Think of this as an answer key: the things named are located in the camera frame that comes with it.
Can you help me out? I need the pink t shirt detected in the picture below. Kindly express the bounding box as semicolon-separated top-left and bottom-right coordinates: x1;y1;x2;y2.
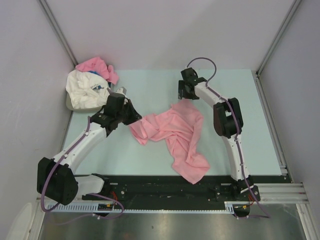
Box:
129;99;210;185
75;56;119;85

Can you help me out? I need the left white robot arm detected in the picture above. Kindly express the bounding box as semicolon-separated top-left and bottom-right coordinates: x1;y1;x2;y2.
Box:
36;91;142;206

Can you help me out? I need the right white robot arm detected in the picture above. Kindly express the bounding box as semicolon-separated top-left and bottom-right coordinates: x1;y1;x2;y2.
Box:
178;67;259;202

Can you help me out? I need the white t shirt in basket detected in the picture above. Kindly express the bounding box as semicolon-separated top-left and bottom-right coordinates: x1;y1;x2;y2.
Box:
65;69;110;110

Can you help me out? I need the blue garment in basket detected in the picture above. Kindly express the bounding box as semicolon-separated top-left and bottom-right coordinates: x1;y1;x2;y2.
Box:
88;70;101;76

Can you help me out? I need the pink t shirt in basket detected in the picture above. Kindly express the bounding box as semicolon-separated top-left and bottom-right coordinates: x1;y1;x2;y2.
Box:
75;56;119;85

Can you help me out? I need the grey laundry basket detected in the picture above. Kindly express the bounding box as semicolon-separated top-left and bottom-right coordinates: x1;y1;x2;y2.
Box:
66;83;112;112

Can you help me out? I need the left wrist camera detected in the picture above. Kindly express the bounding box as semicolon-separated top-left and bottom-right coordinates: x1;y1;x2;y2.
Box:
115;87;127;97

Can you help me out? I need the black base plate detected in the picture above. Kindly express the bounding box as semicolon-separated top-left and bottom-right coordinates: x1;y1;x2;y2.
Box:
81;174;262;204

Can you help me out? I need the left corner aluminium post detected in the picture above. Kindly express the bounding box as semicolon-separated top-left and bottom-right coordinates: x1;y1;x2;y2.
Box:
37;0;78;67

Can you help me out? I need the corner aluminium post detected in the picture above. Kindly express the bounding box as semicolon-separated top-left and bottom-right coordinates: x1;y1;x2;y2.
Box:
256;0;302;75
37;0;78;67

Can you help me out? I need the slotted grey cable duct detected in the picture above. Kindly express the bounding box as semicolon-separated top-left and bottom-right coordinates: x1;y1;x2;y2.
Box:
51;201;250;214

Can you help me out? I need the right corner aluminium post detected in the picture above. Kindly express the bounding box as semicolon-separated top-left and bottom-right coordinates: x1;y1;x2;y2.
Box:
256;0;302;75

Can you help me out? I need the aluminium rail frame right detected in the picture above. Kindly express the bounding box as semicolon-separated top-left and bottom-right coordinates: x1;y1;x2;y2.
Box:
252;71;309;204

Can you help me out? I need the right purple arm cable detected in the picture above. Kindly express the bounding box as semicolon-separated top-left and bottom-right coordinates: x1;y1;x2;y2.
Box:
186;57;271;219

